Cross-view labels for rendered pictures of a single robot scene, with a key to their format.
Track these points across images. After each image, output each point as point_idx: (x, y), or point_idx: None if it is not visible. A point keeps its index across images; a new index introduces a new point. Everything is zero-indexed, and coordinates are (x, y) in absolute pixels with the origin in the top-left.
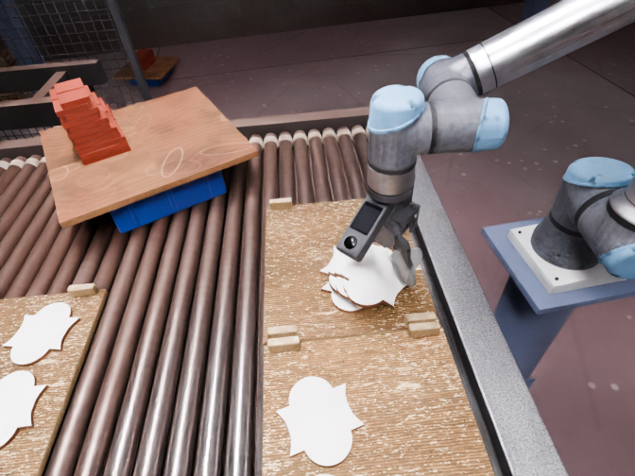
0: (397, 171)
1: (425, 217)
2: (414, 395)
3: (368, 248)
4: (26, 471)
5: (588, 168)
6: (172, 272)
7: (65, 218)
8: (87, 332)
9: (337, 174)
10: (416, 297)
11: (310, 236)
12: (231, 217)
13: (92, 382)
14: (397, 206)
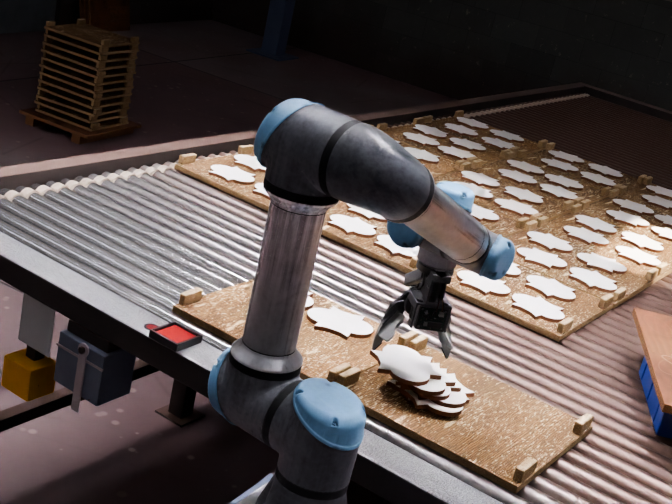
0: None
1: (461, 488)
2: (303, 348)
3: (407, 280)
4: None
5: (343, 393)
6: (555, 370)
7: (638, 310)
8: (518, 316)
9: (618, 502)
10: (371, 399)
11: (513, 414)
12: (603, 415)
13: (475, 311)
14: (422, 283)
